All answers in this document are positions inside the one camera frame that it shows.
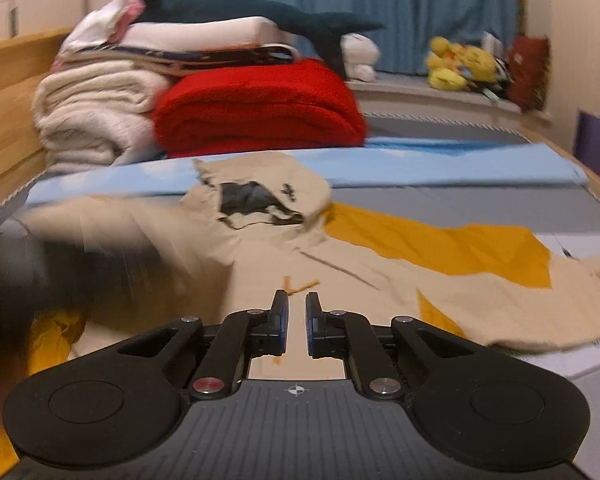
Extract beige and mustard hooded jacket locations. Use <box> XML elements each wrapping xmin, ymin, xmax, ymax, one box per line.
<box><xmin>0</xmin><ymin>152</ymin><xmax>600</xmax><ymax>480</ymax></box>

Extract wooden headboard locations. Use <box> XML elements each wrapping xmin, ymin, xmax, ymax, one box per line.
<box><xmin>0</xmin><ymin>28</ymin><xmax>69</xmax><ymax>203</ymax></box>

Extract light blue folded sheet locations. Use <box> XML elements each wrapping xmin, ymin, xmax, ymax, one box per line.
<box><xmin>26</xmin><ymin>142</ymin><xmax>588</xmax><ymax>206</ymax></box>

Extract cream folded blanket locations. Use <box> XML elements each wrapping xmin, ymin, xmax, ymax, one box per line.
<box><xmin>32</xmin><ymin>61</ymin><xmax>173</xmax><ymax>174</ymax></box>

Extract red folded blanket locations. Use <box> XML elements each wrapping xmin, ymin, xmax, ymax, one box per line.
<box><xmin>152</xmin><ymin>58</ymin><xmax>367</xmax><ymax>157</ymax></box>

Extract white pink folded cloth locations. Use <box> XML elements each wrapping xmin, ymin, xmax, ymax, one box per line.
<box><xmin>58</xmin><ymin>0</ymin><xmax>145</xmax><ymax>58</ymax></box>

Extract dark patterned folded cloth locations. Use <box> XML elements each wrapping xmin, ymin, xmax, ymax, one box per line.
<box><xmin>50</xmin><ymin>44</ymin><xmax>301</xmax><ymax>77</ymax></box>

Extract grey printed bed sheet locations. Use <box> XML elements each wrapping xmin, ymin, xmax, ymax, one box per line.
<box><xmin>0</xmin><ymin>112</ymin><xmax>600</xmax><ymax>461</ymax></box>

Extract white plush toy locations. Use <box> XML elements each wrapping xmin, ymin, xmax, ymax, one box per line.
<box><xmin>340</xmin><ymin>34</ymin><xmax>380</xmax><ymax>82</ymax></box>

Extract yellow plush toys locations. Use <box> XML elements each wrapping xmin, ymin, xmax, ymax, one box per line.
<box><xmin>426</xmin><ymin>36</ymin><xmax>498</xmax><ymax>91</ymax></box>

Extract white folded pillow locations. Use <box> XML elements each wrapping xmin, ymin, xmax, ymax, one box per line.
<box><xmin>119</xmin><ymin>16</ymin><xmax>294</xmax><ymax>52</ymax></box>

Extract dark teal shark plush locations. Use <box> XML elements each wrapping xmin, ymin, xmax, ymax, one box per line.
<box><xmin>136</xmin><ymin>0</ymin><xmax>384</xmax><ymax>77</ymax></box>

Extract purple box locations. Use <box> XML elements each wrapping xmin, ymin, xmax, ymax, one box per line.
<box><xmin>573</xmin><ymin>110</ymin><xmax>600</xmax><ymax>177</ymax></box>

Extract dark red plush cushion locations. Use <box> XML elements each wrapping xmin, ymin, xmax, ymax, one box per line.
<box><xmin>506</xmin><ymin>36</ymin><xmax>550</xmax><ymax>112</ymax></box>

